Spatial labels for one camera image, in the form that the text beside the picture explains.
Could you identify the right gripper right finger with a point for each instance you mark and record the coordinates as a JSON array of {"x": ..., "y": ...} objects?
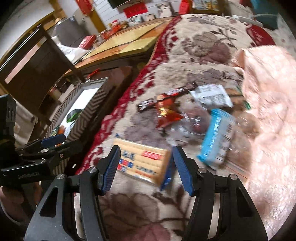
[{"x": 199, "y": 183}]

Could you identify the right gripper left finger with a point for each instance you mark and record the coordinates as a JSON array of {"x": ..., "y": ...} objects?
[{"x": 93, "y": 183}]

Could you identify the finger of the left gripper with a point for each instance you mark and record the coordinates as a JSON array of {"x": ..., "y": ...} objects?
[
  {"x": 53, "y": 140},
  {"x": 60, "y": 154}
]

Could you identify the green black snack packet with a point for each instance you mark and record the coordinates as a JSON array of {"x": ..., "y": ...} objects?
[{"x": 73, "y": 115}]

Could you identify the light blue snack packet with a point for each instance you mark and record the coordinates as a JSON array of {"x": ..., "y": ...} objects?
[{"x": 217, "y": 140}]

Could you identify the blue-edged Hokkaido cracker pack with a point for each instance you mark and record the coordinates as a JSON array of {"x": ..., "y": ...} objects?
[{"x": 146, "y": 163}]

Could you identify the clear bag of red dates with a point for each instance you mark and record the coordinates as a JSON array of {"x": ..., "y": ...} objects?
[{"x": 191, "y": 129}]

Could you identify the red snack packet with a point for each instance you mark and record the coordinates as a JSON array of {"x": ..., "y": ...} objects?
[{"x": 167, "y": 113}]

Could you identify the white grey snack packet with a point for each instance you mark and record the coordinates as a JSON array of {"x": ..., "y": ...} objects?
[{"x": 211, "y": 96}]

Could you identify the brown coffee stick sachet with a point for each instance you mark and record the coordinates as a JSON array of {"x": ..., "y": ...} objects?
[{"x": 151, "y": 102}]

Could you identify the left hand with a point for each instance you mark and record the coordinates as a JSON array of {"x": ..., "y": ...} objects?
[{"x": 11, "y": 201}]

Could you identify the white tray with striped rim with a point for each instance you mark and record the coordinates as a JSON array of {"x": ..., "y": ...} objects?
[{"x": 87, "y": 96}]

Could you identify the dark wooden chair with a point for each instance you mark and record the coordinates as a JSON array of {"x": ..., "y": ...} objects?
[{"x": 30, "y": 70}]

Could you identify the red floral plush blanket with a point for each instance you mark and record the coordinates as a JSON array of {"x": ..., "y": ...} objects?
[{"x": 197, "y": 66}]

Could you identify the red gift box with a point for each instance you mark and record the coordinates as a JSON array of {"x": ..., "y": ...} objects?
[{"x": 87, "y": 42}]

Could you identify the pink quilted blanket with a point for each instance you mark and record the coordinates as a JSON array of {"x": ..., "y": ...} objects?
[{"x": 269, "y": 88}]

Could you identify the wooden coffee table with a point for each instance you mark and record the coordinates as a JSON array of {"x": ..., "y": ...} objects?
[{"x": 136, "y": 42}]

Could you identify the plush toys group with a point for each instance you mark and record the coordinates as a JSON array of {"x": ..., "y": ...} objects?
[{"x": 117, "y": 25}]

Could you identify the framed photo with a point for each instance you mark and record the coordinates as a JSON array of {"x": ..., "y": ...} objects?
[{"x": 134, "y": 20}]

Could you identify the red paper bag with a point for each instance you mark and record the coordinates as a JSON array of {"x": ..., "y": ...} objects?
[{"x": 184, "y": 7}]

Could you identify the teal plastic bag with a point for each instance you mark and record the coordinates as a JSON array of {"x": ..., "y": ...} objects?
[{"x": 266, "y": 13}]

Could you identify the red wall banner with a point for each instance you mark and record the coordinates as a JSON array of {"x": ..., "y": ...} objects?
[{"x": 136, "y": 9}]

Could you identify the wedding photo frame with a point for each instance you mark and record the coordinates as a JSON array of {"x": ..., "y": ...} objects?
[{"x": 164, "y": 10}]

